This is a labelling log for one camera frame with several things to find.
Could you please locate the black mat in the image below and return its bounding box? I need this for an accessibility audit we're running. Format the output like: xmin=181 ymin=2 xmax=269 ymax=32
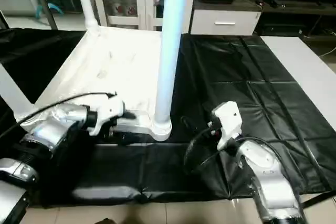
xmin=0 ymin=27 xmax=336 ymax=205

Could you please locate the white drawer unit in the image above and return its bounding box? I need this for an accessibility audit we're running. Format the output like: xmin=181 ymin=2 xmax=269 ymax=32
xmin=190 ymin=9 xmax=262 ymax=36

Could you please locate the white flat board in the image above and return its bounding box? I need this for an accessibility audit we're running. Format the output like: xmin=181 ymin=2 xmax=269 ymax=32
xmin=261 ymin=35 xmax=336 ymax=131

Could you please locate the light blue stand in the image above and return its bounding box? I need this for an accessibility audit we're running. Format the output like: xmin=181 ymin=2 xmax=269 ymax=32
xmin=34 ymin=3 xmax=65 ymax=18

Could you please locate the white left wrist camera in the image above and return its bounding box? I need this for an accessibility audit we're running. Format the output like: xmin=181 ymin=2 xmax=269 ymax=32
xmin=88 ymin=96 xmax=127 ymax=137

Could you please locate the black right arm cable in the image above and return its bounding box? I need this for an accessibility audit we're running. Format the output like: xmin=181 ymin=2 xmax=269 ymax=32
xmin=184 ymin=124 xmax=275 ymax=175

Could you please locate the black metal table frame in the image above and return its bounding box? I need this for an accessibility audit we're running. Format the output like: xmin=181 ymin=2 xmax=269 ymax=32
xmin=300 ymin=189 xmax=336 ymax=210

